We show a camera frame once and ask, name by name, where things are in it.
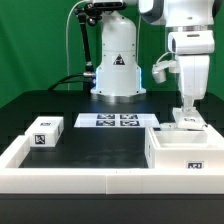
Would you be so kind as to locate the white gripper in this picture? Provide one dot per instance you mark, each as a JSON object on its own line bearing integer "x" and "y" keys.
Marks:
{"x": 192, "y": 50}

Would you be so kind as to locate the white cabinet body box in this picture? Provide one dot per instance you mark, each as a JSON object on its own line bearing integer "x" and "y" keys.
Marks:
{"x": 184, "y": 149}

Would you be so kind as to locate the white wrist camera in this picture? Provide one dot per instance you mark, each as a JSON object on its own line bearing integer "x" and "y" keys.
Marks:
{"x": 158, "y": 70}

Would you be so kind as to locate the white marker base plate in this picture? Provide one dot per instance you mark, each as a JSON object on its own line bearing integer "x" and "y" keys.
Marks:
{"x": 116, "y": 120}

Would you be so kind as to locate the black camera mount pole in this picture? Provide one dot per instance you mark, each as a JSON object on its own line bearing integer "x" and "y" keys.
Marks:
{"x": 90, "y": 14}

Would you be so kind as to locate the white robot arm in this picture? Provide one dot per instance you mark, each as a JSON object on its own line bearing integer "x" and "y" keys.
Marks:
{"x": 118, "y": 76}

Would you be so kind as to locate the white cabinet top block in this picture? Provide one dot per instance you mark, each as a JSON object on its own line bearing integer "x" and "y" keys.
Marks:
{"x": 45, "y": 131}

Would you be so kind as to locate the white U-shaped workspace fence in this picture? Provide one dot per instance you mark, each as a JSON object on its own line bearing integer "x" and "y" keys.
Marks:
{"x": 16, "y": 179}

